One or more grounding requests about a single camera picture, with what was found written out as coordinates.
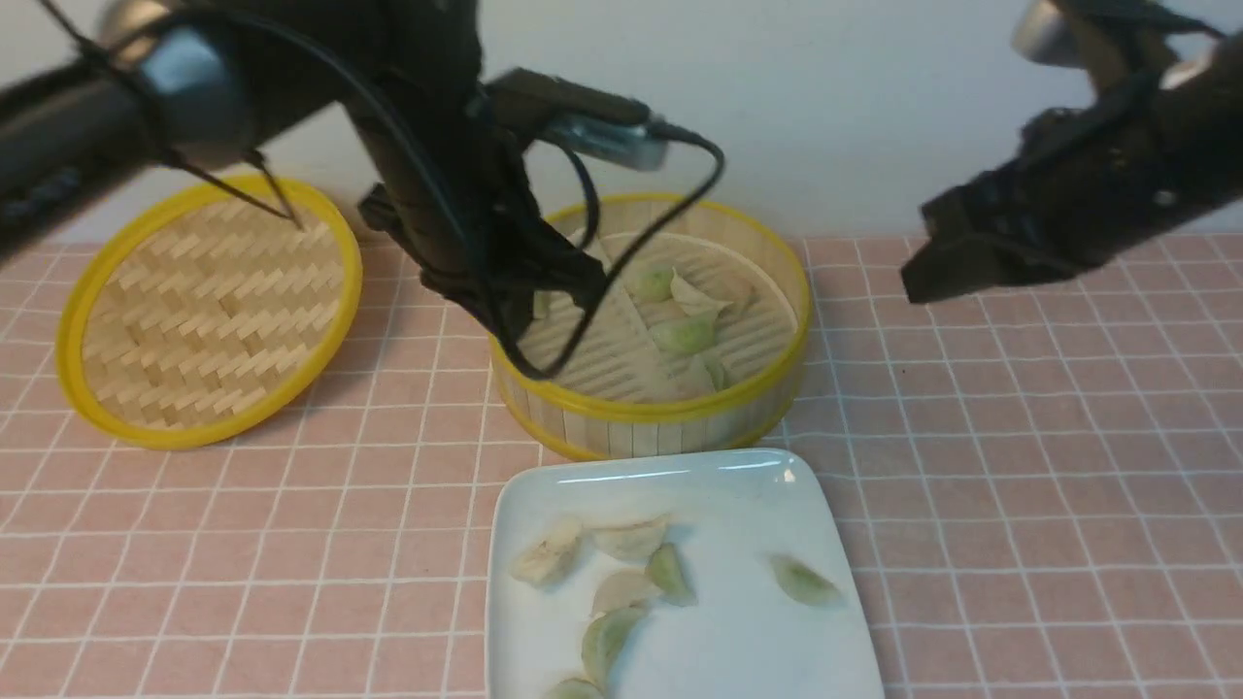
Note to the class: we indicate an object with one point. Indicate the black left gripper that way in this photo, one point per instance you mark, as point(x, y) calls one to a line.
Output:
point(509, 251)

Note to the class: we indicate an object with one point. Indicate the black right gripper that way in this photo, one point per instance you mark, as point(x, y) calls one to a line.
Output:
point(1080, 193)

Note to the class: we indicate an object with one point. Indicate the cream dumpling on plate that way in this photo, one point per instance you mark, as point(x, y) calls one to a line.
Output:
point(551, 559)

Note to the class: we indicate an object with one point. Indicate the white square plate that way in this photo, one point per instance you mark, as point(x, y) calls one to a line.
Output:
point(744, 638)

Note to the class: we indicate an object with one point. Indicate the beige dumpling on plate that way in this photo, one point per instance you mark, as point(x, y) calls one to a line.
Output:
point(626, 588)

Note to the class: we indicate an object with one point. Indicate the long green dumpling on plate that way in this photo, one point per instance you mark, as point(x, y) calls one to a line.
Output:
point(604, 641)

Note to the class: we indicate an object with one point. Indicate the green dumpling plate bottom edge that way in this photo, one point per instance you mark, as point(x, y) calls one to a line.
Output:
point(574, 688)

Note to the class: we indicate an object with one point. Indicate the green dumpling plate right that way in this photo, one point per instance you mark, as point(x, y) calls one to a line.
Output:
point(801, 583)

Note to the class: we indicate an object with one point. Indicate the green dumpling in steamer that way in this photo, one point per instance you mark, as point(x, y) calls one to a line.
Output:
point(653, 284)

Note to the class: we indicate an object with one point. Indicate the white folded dumpling in steamer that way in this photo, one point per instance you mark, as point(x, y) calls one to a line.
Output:
point(693, 301)

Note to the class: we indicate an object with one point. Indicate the green dumpling steamer centre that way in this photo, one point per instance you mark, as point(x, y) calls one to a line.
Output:
point(687, 335)

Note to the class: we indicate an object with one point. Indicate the bamboo steamer basket yellow rim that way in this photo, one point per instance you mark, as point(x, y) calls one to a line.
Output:
point(589, 429)

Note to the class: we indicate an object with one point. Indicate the pale dumpling steamer front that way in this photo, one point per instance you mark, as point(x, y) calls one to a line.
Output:
point(704, 375)

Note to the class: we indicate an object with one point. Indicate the woven bamboo steamer lid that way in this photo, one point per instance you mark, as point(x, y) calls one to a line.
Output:
point(204, 316)

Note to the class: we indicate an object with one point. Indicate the pink checked tablecloth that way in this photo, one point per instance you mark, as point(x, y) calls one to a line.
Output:
point(1039, 493)

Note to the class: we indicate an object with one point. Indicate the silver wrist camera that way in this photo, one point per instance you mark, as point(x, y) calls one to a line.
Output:
point(606, 126)

